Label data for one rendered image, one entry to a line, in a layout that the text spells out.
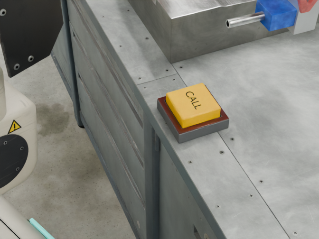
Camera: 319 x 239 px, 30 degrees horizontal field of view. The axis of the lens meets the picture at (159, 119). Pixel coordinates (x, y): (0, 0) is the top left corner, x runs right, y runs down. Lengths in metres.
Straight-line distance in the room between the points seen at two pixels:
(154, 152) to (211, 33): 0.30
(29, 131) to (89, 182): 0.90
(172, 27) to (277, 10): 0.17
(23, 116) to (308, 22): 0.44
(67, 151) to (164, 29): 1.03
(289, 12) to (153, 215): 0.64
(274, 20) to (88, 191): 1.10
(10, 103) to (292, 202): 0.44
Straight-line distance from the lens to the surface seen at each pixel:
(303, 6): 0.84
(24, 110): 0.92
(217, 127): 0.86
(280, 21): 0.85
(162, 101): 0.87
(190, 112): 0.84
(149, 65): 0.97
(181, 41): 0.95
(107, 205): 1.78
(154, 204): 1.29
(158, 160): 1.18
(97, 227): 1.73
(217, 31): 0.97
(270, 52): 1.01
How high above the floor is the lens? 1.43
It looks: 46 degrees down
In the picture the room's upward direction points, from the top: straight up
